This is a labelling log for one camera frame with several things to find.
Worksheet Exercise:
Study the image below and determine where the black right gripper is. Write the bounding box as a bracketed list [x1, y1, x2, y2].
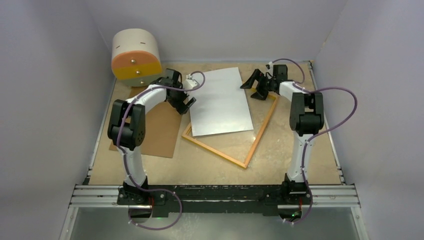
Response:
[240, 69, 276, 101]

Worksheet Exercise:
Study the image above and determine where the brown frame backing board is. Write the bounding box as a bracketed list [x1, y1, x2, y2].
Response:
[109, 83, 185, 159]

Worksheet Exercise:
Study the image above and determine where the yellow wooden picture frame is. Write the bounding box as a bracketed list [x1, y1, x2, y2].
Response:
[181, 94, 279, 169]

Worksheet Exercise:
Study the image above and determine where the building and sky photo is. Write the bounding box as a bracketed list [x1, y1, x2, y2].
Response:
[189, 67, 254, 137]

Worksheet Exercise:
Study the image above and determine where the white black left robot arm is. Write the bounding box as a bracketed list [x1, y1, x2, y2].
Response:
[107, 68, 204, 205]

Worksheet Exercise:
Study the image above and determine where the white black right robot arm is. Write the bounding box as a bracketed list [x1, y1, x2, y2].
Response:
[240, 63, 325, 204]

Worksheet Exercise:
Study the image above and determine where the white orange yellow drawer cabinet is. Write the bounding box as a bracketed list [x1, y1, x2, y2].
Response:
[110, 28, 163, 87]

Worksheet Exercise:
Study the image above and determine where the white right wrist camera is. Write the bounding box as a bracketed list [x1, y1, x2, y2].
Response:
[265, 61, 274, 72]

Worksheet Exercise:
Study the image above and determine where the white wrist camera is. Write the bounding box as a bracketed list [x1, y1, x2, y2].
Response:
[182, 74, 200, 92]
[265, 61, 274, 72]

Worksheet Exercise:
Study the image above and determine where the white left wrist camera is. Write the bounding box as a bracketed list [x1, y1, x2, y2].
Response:
[182, 74, 200, 92]

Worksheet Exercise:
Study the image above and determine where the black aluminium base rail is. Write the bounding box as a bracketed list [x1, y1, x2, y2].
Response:
[69, 184, 360, 220]

